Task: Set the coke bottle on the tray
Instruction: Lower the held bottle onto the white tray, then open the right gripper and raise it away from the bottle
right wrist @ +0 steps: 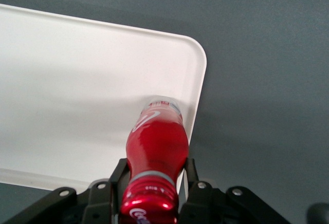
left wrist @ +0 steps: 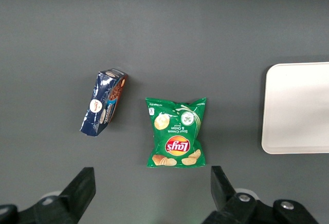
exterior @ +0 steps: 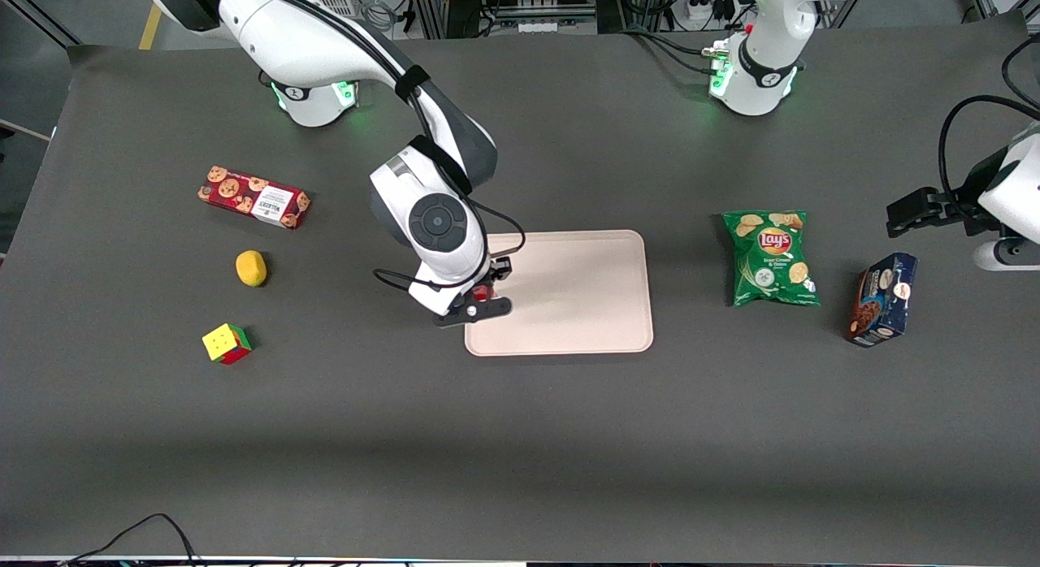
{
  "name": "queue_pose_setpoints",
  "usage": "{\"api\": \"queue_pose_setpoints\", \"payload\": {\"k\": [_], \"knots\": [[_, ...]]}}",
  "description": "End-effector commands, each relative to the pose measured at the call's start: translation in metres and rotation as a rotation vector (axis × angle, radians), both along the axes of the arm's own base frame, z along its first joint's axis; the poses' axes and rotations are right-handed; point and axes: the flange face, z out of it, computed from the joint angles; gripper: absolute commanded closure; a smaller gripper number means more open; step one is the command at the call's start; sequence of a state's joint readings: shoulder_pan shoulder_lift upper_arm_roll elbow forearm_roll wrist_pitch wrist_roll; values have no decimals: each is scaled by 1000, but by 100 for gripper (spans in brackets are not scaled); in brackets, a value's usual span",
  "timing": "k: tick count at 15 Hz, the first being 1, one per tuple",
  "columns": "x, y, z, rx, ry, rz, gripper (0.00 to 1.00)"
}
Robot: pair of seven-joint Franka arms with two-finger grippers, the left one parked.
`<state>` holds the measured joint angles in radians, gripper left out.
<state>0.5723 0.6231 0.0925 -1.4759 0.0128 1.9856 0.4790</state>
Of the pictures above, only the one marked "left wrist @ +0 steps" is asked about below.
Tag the beige plastic tray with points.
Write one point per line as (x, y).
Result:
(298, 108)

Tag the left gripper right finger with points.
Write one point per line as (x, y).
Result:
(239, 211)

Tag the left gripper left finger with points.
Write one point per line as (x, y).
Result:
(66, 203)

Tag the green chips bag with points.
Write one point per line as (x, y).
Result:
(177, 134)

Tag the blue chocolate cookie box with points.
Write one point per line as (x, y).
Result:
(102, 103)

